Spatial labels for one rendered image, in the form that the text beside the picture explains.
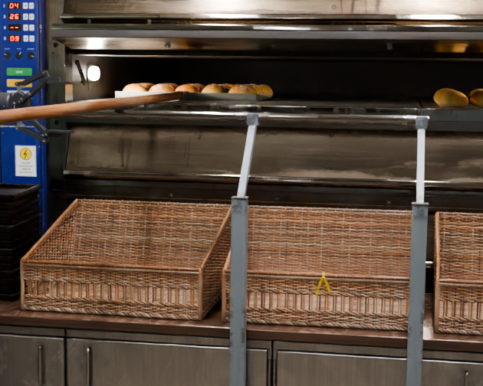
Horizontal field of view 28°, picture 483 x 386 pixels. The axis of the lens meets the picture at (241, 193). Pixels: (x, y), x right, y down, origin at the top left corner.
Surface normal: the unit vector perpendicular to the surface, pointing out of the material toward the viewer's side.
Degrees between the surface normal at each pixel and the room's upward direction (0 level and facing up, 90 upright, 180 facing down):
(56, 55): 90
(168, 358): 90
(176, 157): 70
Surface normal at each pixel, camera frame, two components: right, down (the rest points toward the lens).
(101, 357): -0.17, 0.13
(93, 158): -0.15, -0.22
